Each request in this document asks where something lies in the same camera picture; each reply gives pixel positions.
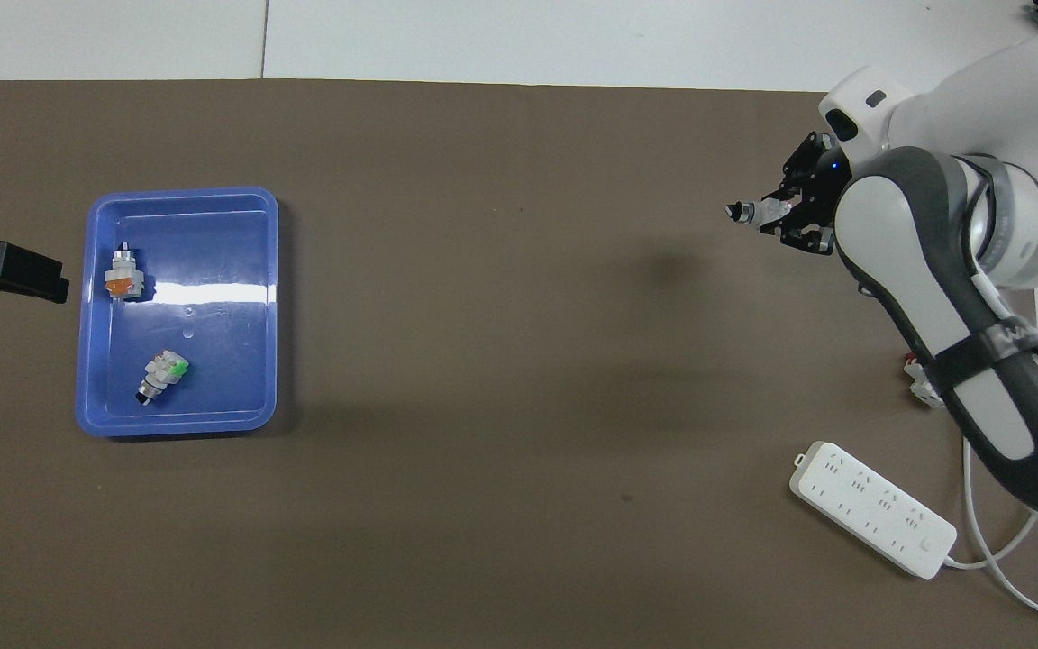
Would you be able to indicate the white and red circuit breaker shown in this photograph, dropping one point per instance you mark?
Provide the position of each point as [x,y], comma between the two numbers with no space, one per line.
[920,383]

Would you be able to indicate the blue plastic tray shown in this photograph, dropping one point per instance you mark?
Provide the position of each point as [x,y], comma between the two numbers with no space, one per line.
[204,315]

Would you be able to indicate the brown table mat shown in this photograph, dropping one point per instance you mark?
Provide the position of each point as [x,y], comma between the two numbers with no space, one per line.
[483,361]

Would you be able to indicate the white power strip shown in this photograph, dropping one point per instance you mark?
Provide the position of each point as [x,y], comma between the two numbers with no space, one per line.
[875,509]

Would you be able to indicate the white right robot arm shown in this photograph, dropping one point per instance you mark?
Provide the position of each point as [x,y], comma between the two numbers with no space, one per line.
[933,270]

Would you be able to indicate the switch with orange block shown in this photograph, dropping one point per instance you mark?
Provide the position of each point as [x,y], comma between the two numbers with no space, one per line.
[122,275]

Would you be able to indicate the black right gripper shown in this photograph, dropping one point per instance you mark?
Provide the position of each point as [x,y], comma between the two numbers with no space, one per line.
[824,185]

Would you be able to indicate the switch with green block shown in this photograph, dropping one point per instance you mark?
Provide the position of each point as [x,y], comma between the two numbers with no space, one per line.
[163,374]

